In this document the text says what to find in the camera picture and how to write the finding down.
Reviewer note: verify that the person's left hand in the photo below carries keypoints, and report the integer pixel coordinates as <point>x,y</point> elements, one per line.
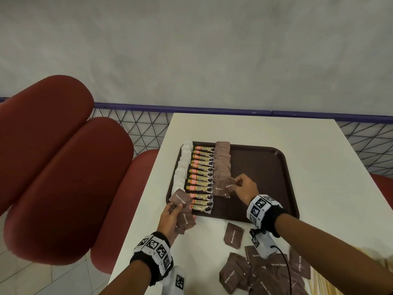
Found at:
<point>167,225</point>

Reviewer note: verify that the person's right hand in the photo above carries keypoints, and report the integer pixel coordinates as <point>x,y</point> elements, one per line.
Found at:
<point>248,190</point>

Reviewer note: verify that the single brown sugar sachet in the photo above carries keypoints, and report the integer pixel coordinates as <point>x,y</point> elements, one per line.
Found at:
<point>229,185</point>

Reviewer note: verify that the brown plastic tray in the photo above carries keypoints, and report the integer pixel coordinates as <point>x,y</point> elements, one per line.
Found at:
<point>264,175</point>

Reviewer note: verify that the handful of brown sugar packets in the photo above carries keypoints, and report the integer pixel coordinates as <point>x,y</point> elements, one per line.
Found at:
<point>182,198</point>

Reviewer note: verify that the row of brown sugar packets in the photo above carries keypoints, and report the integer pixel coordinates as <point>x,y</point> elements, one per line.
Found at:
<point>221,162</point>

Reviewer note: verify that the pile of brown sugar packets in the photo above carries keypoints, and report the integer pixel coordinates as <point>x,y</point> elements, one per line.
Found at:
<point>233,235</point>

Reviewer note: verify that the row of coffee stick packets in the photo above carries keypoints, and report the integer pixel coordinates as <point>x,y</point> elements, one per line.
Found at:
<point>199,181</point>

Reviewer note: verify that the row of white sachets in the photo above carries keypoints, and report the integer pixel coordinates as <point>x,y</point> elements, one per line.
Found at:
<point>181,168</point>

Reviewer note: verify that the bundle of wooden stir sticks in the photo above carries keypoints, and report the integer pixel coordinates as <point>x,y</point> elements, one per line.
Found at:
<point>322,285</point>

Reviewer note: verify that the person's right forearm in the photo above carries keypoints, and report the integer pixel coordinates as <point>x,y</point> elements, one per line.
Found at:
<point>325,251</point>

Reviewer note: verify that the right wristband with marker tags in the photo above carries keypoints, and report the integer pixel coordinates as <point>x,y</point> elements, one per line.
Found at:
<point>261,210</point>

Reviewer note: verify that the wristband with marker tags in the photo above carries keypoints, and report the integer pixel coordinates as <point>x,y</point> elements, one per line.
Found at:
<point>153,248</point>
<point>261,210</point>

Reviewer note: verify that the left wristband with marker tags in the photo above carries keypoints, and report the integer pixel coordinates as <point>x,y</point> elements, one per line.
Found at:
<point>153,248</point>

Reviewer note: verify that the purple mesh railing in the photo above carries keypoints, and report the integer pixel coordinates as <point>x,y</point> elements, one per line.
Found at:
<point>215,110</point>

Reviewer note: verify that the red padded chair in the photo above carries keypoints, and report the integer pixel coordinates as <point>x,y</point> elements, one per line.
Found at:
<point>383,190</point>
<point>61,181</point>

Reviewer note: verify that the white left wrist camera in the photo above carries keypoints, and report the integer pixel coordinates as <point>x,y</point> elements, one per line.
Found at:
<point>175,281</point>

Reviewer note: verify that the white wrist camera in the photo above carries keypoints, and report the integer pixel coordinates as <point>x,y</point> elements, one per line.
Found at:
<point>264,245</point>
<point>175,281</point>

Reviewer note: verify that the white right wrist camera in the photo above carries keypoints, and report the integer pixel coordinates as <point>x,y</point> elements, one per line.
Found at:
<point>264,245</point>

